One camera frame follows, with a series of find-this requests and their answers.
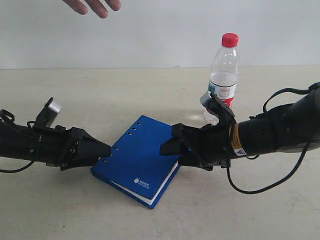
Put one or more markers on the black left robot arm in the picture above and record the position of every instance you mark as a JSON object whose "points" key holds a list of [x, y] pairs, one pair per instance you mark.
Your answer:
{"points": [[18, 141]]}

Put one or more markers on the blue ring binder notebook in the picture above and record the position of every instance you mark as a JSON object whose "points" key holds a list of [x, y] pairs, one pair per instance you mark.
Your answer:
{"points": [[135, 166]]}

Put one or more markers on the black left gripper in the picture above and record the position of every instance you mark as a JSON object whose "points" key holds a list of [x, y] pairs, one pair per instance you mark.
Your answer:
{"points": [[69, 148]]}

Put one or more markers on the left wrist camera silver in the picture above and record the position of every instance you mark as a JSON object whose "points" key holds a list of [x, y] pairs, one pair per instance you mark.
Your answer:
{"points": [[48, 114]]}

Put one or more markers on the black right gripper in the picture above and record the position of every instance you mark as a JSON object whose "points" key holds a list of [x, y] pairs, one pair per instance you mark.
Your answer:
{"points": [[204, 148]]}

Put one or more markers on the clear plastic water bottle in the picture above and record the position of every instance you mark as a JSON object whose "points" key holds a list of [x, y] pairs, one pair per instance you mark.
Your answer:
{"points": [[224, 69]]}

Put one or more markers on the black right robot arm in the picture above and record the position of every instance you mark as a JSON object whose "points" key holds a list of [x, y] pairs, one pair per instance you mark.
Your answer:
{"points": [[287, 128]]}

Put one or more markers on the person's bare hand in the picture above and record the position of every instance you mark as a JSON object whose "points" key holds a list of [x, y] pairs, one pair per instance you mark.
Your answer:
{"points": [[96, 6]]}

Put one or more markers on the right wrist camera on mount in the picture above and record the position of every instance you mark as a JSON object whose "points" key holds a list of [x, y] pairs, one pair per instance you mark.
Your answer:
{"points": [[217, 111]]}

